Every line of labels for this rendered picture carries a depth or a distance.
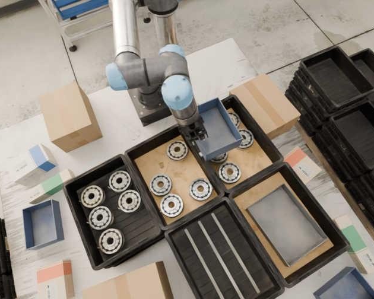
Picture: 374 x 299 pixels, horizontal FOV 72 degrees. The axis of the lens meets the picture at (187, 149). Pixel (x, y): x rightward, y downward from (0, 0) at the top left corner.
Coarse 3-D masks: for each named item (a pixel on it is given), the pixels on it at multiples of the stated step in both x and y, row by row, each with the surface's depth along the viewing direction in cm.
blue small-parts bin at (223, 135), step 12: (204, 108) 102; (216, 108) 106; (204, 120) 104; (216, 120) 103; (228, 120) 99; (216, 132) 101; (228, 132) 101; (204, 144) 100; (216, 144) 99; (228, 144) 92; (240, 144) 98; (204, 156) 95; (216, 156) 97
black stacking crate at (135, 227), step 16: (96, 176) 119; (80, 192) 121; (112, 192) 120; (80, 208) 115; (112, 208) 117; (144, 208) 116; (80, 224) 106; (112, 224) 114; (128, 224) 113; (144, 224) 113; (96, 240) 112; (112, 240) 112; (128, 240) 111; (96, 256) 104; (112, 256) 109
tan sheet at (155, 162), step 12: (168, 144) 127; (144, 156) 125; (156, 156) 125; (192, 156) 123; (144, 168) 123; (156, 168) 122; (168, 168) 122; (180, 168) 122; (192, 168) 121; (180, 180) 119; (192, 180) 119; (180, 192) 117; (192, 204) 115; (180, 216) 113
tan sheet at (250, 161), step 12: (240, 120) 129; (252, 144) 124; (228, 156) 122; (240, 156) 122; (252, 156) 121; (264, 156) 121; (216, 168) 120; (240, 168) 120; (252, 168) 119; (240, 180) 117
